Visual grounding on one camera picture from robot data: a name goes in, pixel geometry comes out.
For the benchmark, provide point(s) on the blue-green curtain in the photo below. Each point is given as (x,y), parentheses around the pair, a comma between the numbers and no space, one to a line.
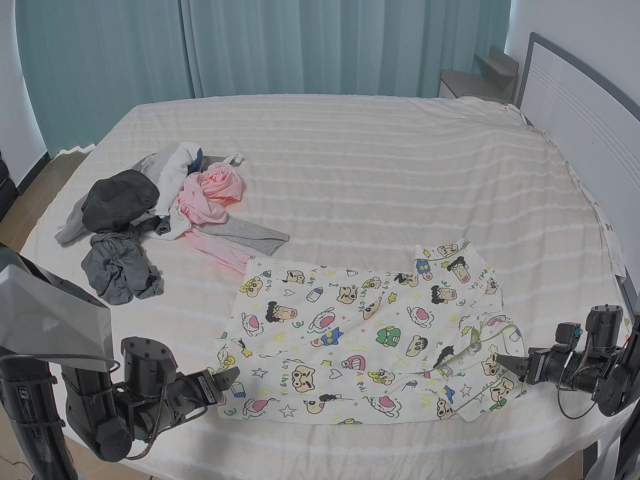
(300,28)

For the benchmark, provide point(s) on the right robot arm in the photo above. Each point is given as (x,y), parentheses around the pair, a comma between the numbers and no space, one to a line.
(605,328)

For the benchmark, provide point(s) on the bed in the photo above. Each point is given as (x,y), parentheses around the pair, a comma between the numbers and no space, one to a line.
(375,168)

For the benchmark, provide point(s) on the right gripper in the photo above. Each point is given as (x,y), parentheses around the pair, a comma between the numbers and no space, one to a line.
(547,368)

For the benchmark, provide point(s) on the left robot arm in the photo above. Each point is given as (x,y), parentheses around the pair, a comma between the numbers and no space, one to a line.
(147,368)

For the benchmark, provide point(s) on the white printed pyjama top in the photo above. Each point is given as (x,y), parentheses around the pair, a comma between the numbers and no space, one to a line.
(350,343)

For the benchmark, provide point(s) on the grey bedside table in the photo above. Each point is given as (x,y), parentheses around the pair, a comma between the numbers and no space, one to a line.
(470,85)

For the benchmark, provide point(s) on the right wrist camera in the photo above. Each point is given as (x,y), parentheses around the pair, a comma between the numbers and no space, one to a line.
(569,333)

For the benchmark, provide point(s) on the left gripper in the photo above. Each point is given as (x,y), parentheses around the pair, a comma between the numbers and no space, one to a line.
(192,395)

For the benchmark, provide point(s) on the pile of clothes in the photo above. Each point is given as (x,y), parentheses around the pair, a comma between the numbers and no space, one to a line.
(120,203)

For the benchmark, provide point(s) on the black chest of drawers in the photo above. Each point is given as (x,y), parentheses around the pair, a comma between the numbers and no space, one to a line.
(4,188)

